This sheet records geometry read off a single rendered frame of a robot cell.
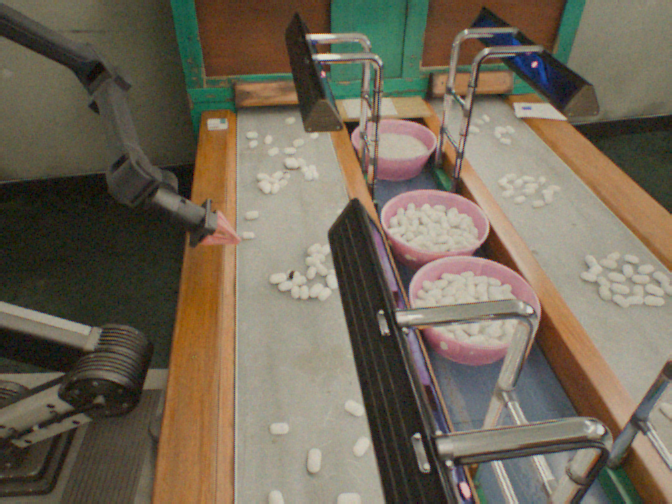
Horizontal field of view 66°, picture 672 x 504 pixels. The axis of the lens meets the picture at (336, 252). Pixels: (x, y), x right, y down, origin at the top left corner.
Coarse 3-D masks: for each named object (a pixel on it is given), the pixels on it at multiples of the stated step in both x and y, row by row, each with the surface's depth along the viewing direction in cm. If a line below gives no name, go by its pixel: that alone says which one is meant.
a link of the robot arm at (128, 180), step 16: (112, 80) 118; (128, 80) 120; (96, 96) 117; (112, 96) 114; (96, 112) 121; (112, 112) 109; (128, 112) 115; (112, 128) 106; (128, 128) 108; (112, 144) 103; (128, 144) 100; (112, 160) 100; (128, 160) 96; (112, 176) 97; (128, 176) 96; (144, 176) 96; (128, 192) 97
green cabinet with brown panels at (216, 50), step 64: (192, 0) 156; (256, 0) 160; (320, 0) 163; (384, 0) 165; (448, 0) 168; (512, 0) 171; (576, 0) 173; (192, 64) 168; (256, 64) 172; (384, 64) 178; (448, 64) 182
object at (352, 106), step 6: (342, 102) 180; (348, 102) 180; (354, 102) 180; (384, 102) 181; (390, 102) 181; (348, 108) 177; (354, 108) 177; (384, 108) 177; (390, 108) 177; (348, 114) 173; (354, 114) 173; (384, 114) 173; (390, 114) 173
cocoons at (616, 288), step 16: (496, 128) 171; (512, 128) 170; (512, 176) 147; (512, 192) 141; (528, 192) 141; (544, 192) 141; (592, 256) 119; (608, 256) 120; (624, 256) 121; (592, 272) 116; (624, 272) 116; (640, 272) 117; (656, 272) 115; (624, 288) 111; (640, 288) 111; (656, 288) 111; (624, 304) 108; (656, 304) 109
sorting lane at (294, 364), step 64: (256, 128) 173; (256, 192) 143; (320, 192) 143; (256, 256) 121; (256, 320) 105; (320, 320) 106; (256, 384) 93; (320, 384) 93; (256, 448) 84; (320, 448) 84
